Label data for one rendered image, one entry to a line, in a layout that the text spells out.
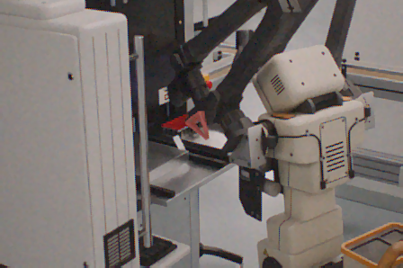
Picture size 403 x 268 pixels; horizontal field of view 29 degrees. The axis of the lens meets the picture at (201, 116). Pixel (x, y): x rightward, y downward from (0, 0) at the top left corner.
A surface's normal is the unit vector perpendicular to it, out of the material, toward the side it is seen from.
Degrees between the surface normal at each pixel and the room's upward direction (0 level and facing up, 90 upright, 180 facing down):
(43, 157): 90
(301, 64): 48
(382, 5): 90
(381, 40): 90
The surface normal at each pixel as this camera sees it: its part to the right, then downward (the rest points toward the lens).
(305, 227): 0.59, 0.12
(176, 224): 0.81, 0.18
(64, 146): -0.58, 0.29
